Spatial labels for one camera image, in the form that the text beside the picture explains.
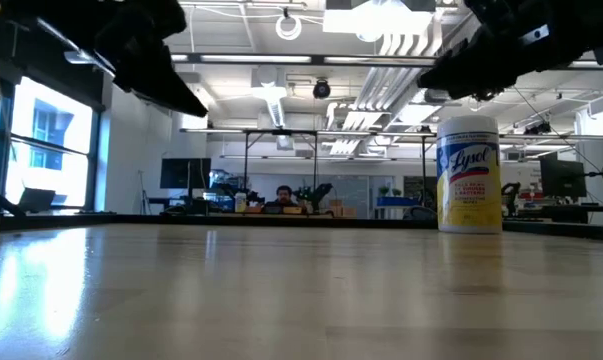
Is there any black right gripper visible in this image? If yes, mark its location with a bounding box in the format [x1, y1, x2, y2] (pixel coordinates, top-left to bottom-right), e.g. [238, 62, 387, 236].
[416, 29, 603, 100]

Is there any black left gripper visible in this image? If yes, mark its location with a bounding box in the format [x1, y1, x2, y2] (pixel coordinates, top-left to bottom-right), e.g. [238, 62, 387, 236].
[10, 0, 210, 119]

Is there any long ceiling light strip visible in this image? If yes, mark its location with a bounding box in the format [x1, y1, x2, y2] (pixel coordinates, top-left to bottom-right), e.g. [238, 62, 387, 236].
[63, 49, 603, 70]

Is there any black computer monitor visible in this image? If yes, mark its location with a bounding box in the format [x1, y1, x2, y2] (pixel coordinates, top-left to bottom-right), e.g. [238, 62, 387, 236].
[159, 157, 213, 190]
[539, 151, 588, 200]

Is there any white ceiling light panel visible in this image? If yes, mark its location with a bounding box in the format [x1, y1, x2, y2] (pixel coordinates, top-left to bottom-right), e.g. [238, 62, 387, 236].
[323, 0, 435, 36]

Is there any Lysol wipes canister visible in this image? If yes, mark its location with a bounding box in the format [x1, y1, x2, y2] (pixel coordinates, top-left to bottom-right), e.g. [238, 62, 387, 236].
[435, 115, 504, 235]

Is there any blue storage bin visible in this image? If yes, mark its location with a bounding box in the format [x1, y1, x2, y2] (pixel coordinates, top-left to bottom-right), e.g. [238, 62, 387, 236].
[375, 195, 422, 208]

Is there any dark open laptop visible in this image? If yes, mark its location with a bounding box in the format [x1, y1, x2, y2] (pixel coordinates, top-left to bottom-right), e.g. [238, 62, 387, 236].
[18, 187, 57, 214]

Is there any person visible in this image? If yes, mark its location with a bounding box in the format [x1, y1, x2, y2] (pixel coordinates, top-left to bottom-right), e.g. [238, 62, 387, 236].
[264, 184, 302, 209]

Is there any silver ventilation duct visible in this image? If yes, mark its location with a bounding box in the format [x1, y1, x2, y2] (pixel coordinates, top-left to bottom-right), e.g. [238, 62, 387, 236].
[420, 0, 485, 56]

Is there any black ceiling camera mount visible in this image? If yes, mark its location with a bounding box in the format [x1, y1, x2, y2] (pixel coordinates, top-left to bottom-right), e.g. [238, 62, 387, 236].
[523, 121, 552, 136]

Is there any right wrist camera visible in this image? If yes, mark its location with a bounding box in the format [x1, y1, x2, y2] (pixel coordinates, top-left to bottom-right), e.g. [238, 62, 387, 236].
[468, 0, 603, 50]

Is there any white cable coil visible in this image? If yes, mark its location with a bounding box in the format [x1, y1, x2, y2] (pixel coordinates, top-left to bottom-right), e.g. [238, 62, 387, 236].
[274, 13, 304, 42]

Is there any black background rig frame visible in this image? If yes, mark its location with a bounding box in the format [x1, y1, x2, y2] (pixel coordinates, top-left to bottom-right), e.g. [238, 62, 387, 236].
[243, 128, 430, 211]

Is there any black round ceiling camera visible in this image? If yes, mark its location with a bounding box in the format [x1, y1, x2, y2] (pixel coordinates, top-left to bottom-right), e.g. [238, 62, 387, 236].
[312, 78, 332, 100]

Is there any black aluminium table frame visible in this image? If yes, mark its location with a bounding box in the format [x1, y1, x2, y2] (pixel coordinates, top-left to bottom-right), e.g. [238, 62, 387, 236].
[0, 212, 603, 244]

